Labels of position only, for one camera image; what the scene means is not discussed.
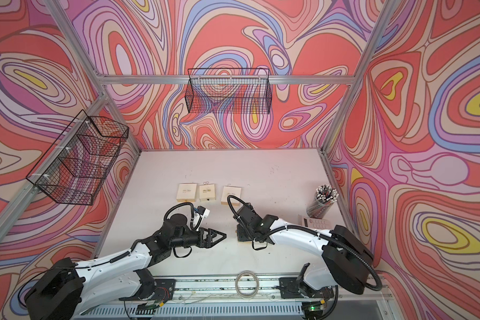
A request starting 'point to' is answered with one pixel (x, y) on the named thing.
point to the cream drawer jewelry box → (186, 192)
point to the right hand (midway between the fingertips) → (244, 238)
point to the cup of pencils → (325, 197)
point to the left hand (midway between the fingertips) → (222, 239)
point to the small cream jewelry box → (207, 192)
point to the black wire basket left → (74, 168)
